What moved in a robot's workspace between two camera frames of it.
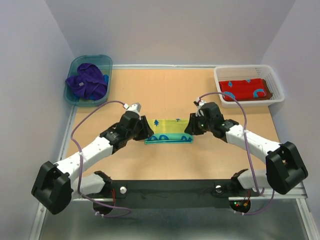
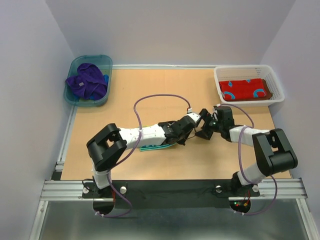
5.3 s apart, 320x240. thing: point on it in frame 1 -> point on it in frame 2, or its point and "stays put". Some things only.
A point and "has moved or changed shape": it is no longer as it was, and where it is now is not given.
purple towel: x=89 y=82 stays put
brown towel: x=269 y=94 stays put
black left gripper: x=146 y=130 -> x=182 y=141
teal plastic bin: x=88 y=80 stays put
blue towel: x=169 y=131 has moved or changed shape
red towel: x=243 y=88 stays put
